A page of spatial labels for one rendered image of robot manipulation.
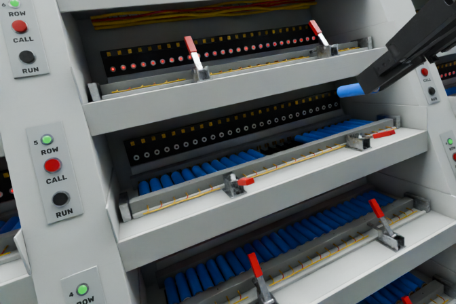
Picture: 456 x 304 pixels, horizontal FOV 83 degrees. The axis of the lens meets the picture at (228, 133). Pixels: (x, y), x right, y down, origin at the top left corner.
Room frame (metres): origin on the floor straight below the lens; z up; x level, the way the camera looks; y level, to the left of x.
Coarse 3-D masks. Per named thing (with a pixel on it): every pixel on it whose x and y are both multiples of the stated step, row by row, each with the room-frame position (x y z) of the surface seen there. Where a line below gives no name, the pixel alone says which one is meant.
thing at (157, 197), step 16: (368, 128) 0.55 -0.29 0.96; (384, 128) 0.57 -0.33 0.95; (304, 144) 0.51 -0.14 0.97; (320, 144) 0.51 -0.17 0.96; (336, 144) 0.52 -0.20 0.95; (256, 160) 0.47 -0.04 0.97; (272, 160) 0.47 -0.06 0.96; (288, 160) 0.49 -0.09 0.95; (208, 176) 0.44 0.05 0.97; (240, 176) 0.45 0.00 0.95; (160, 192) 0.41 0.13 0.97; (176, 192) 0.41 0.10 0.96; (192, 192) 0.42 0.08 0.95; (208, 192) 0.42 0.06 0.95; (144, 208) 0.40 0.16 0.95; (160, 208) 0.39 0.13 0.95
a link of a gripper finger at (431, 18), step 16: (432, 0) 0.22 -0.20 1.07; (448, 0) 0.21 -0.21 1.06; (416, 16) 0.24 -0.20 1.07; (432, 16) 0.22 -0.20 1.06; (448, 16) 0.21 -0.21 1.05; (400, 32) 0.26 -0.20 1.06; (416, 32) 0.24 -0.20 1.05; (432, 32) 0.23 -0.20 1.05; (400, 48) 0.26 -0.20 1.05; (416, 48) 0.26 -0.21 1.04
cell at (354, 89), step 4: (352, 84) 0.39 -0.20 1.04; (356, 84) 0.38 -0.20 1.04; (340, 88) 0.41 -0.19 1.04; (344, 88) 0.40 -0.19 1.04; (348, 88) 0.39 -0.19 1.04; (352, 88) 0.38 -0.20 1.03; (356, 88) 0.38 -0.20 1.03; (360, 88) 0.37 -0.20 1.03; (340, 92) 0.41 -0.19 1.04; (344, 92) 0.40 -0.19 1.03; (348, 92) 0.39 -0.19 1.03; (352, 92) 0.38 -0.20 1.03; (356, 92) 0.38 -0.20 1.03; (360, 92) 0.37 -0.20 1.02; (372, 92) 0.36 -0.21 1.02; (376, 92) 0.36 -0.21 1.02; (340, 96) 0.41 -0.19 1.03; (344, 96) 0.41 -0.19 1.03; (348, 96) 0.40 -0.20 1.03
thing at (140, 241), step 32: (288, 128) 0.63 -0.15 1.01; (416, 128) 0.55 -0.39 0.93; (160, 160) 0.53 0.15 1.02; (320, 160) 0.48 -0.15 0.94; (352, 160) 0.47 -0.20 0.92; (384, 160) 0.50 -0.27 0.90; (128, 192) 0.50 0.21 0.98; (224, 192) 0.43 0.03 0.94; (256, 192) 0.41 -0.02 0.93; (288, 192) 0.43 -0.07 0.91; (320, 192) 0.46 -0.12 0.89; (128, 224) 0.38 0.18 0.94; (160, 224) 0.37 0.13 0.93; (192, 224) 0.38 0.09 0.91; (224, 224) 0.40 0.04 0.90; (128, 256) 0.35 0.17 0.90; (160, 256) 0.37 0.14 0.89
